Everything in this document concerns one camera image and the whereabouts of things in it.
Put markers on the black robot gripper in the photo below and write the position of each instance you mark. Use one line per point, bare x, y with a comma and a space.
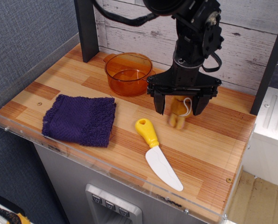
184, 79

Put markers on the yellow plush bunny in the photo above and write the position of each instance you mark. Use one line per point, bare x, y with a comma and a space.
181, 108

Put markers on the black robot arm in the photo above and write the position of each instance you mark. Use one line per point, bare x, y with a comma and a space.
199, 36

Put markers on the purple towel napkin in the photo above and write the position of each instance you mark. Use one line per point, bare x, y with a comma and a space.
86, 121

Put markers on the orange transparent plastic pot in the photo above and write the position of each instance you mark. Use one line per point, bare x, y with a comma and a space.
127, 73

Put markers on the white ribbed appliance right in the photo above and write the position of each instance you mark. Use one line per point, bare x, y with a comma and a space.
261, 156

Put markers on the silver dispenser button panel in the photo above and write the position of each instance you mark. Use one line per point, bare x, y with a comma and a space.
107, 208

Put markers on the grey toy fridge cabinet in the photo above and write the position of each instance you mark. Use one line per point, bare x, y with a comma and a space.
69, 180

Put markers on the clear acrylic edge guard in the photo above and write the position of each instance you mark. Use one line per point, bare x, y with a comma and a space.
208, 152

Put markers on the yellow object bottom left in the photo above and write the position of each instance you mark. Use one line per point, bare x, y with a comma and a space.
23, 219

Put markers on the yellow handled white toy knife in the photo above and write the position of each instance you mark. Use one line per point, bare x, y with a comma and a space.
155, 157

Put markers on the dark vertical post right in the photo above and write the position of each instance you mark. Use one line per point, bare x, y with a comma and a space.
266, 79

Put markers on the dark vertical post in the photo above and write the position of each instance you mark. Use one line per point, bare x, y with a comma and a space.
266, 79
87, 29

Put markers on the dark vertical post left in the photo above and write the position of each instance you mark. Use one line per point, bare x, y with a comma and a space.
87, 29

